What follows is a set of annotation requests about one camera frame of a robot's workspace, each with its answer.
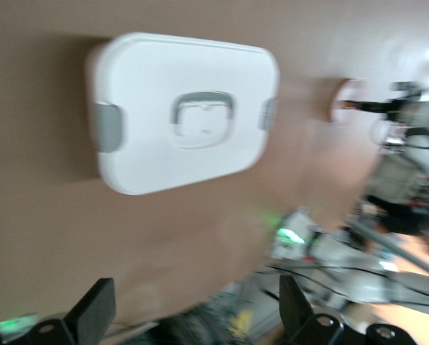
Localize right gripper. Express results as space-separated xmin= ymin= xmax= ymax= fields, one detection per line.
xmin=357 ymin=80 xmax=429 ymax=121

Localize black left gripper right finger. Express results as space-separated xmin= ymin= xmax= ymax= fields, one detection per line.
xmin=278 ymin=275 xmax=344 ymax=345

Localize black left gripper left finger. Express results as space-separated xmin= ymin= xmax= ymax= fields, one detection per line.
xmin=30 ymin=277 xmax=116 ymax=345

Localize white lunch box grey clips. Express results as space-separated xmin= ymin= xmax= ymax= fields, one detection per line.
xmin=84 ymin=32 xmax=282 ymax=197

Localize pink round plate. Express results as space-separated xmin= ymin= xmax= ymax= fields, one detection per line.
xmin=327 ymin=77 xmax=372 ymax=125

